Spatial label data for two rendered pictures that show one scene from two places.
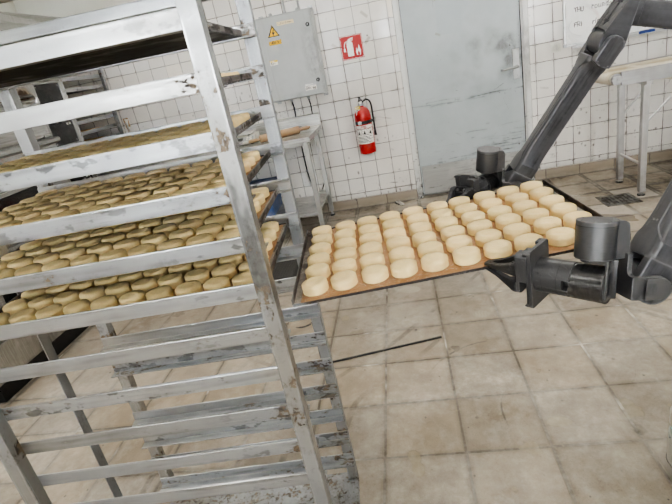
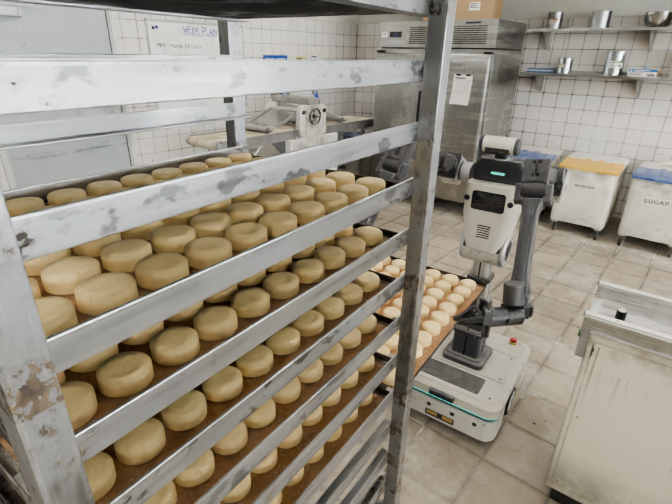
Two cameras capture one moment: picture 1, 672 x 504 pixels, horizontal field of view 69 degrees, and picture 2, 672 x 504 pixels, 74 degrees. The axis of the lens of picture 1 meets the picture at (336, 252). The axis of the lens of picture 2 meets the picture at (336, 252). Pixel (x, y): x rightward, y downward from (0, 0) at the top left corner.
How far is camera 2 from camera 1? 105 cm
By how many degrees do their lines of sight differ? 56
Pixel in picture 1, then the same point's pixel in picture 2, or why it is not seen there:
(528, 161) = not seen: hidden behind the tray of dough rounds
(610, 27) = (403, 159)
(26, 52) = (322, 229)
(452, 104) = (58, 157)
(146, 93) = (381, 253)
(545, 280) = (497, 320)
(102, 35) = (372, 205)
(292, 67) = not seen: outside the picture
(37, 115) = (312, 297)
